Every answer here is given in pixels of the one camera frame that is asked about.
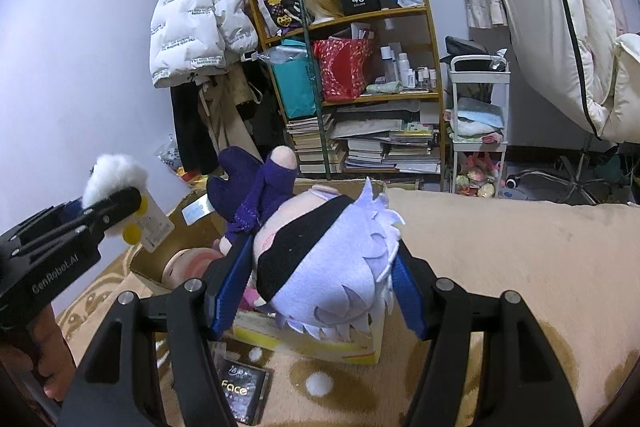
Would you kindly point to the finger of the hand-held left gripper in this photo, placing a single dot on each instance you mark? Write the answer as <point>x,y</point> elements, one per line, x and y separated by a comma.
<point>67,212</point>
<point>110,212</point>

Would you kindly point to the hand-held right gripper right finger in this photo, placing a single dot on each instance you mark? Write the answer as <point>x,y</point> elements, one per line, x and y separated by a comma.
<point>410,302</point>

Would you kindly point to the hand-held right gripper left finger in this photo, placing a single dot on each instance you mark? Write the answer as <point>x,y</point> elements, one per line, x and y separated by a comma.
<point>230,302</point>

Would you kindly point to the pink roll cake plush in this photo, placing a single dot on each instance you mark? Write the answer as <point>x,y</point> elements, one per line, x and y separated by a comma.
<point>187,264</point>

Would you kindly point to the printed cardboard box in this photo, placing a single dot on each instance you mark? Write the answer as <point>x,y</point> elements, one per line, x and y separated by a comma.
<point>300,347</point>

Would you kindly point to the white-haired purple plush doll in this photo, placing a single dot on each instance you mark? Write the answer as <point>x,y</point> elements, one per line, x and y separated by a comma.
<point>325,267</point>

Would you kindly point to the person's left hand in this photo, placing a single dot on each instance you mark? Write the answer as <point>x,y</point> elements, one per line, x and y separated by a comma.
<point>60,357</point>

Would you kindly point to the clear plastic bag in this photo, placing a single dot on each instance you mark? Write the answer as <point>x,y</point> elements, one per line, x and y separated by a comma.
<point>170,154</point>

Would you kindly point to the black packet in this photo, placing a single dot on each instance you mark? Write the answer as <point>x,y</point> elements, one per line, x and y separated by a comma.
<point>245,387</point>

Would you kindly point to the black coat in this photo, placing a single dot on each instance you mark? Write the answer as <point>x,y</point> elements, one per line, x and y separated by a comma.
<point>187,127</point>

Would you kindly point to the pile of small plush toys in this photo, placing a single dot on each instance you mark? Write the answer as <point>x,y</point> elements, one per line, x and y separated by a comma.
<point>475,177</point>

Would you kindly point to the beige trench coat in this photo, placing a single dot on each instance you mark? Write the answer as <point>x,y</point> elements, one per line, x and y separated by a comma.
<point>225,117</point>

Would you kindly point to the pile of books and magazines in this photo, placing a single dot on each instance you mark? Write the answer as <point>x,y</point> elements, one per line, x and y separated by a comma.
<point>385,147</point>

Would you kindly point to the stack of old books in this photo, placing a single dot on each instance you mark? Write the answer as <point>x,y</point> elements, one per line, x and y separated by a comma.
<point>310,142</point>

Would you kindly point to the metal chair base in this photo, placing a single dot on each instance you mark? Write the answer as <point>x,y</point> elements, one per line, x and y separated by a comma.
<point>545,176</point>

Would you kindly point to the folded clothes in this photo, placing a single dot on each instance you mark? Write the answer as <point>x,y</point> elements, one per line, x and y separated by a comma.
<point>472,119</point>

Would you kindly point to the wooden shelf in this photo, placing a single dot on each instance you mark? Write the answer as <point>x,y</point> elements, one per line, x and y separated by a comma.
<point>380,97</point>

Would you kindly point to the white puffer jacket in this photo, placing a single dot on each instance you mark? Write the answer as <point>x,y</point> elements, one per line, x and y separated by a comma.
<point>195,22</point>

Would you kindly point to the light green cloth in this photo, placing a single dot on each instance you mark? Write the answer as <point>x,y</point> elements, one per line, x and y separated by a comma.
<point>382,87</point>

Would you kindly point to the teal bag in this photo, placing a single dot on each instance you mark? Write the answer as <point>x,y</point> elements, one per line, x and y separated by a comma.
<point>295,87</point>

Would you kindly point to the row of cosmetic bottles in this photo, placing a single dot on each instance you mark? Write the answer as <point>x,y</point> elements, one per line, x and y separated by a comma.
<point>402,69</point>

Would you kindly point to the red gift bag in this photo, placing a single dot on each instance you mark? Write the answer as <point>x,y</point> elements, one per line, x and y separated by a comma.
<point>340,72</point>

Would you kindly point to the green pole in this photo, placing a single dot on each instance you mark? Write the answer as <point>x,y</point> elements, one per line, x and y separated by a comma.
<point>312,72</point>

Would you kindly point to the white trolley cart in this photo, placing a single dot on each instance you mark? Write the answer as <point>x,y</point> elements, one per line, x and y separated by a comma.
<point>480,59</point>

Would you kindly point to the long white puffer coat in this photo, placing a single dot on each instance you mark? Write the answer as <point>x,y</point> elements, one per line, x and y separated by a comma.
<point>540,7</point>

